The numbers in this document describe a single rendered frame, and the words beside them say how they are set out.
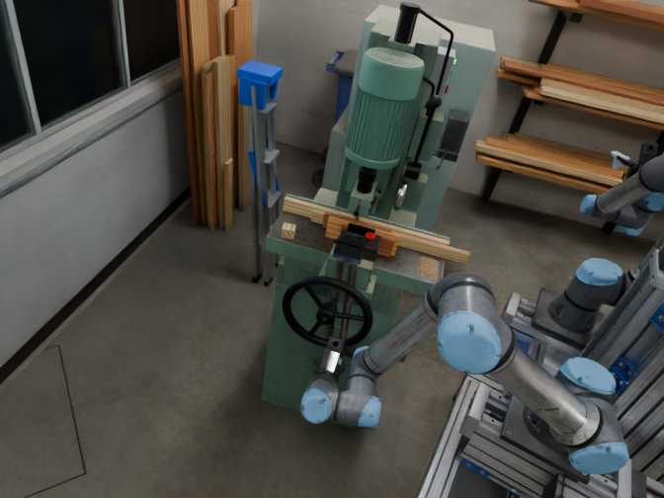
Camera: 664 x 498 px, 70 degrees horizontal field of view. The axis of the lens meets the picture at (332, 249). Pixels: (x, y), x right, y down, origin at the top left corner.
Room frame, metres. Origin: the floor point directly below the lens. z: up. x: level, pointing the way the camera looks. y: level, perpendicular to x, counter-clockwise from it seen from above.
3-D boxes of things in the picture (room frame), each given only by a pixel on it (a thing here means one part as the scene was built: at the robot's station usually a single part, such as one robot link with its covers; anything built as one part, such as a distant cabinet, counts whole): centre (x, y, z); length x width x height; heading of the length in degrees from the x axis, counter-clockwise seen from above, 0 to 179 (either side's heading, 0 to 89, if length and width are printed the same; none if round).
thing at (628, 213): (1.51, -1.00, 1.12); 0.11 x 0.08 x 0.11; 82
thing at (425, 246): (1.38, -0.19, 0.92); 0.56 x 0.02 x 0.04; 83
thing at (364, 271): (1.19, -0.07, 0.92); 0.15 x 0.13 x 0.09; 83
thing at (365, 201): (1.41, -0.07, 1.03); 0.14 x 0.07 x 0.09; 173
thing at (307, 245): (1.28, -0.08, 0.87); 0.61 x 0.30 x 0.06; 83
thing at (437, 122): (1.59, -0.24, 1.23); 0.09 x 0.08 x 0.15; 173
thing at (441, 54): (1.69, -0.24, 1.40); 0.10 x 0.06 x 0.16; 173
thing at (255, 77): (2.12, 0.42, 0.58); 0.27 x 0.25 x 1.16; 83
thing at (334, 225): (1.32, -0.09, 0.94); 0.25 x 0.01 x 0.08; 83
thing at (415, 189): (1.55, -0.24, 1.02); 0.09 x 0.07 x 0.12; 83
